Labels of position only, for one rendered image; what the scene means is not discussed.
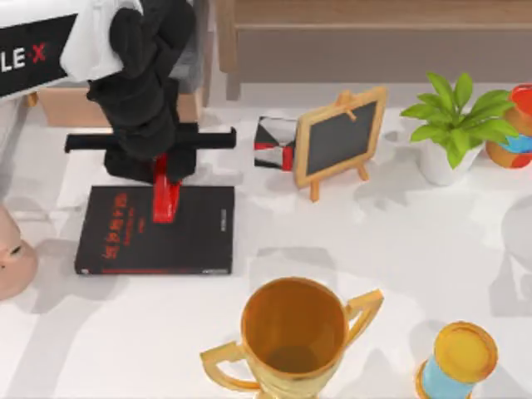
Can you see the wooden framed blackboard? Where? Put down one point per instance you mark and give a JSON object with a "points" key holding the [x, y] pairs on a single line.
{"points": [[338, 137]]}

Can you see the green plant in white pot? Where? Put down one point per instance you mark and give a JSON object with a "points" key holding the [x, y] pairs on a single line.
{"points": [[453, 120]]}

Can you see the gold trophy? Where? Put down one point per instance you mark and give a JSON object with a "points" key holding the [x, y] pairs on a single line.
{"points": [[291, 328]]}

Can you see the pale pink rounded figure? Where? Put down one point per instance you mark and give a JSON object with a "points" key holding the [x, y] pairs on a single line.
{"points": [[12, 257]]}

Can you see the wooden open shelves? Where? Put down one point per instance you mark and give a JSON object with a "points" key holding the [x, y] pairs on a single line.
{"points": [[374, 41]]}

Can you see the black book with red print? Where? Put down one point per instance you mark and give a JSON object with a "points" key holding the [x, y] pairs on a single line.
{"points": [[166, 245]]}

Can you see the pale wooden drawer front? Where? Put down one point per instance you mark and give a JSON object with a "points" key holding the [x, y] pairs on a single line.
{"points": [[70, 106]]}

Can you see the stack of coloured rings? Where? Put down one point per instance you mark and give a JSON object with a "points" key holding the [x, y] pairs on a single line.
{"points": [[513, 145]]}

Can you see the black red white box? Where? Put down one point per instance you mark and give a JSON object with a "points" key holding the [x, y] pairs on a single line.
{"points": [[272, 143]]}

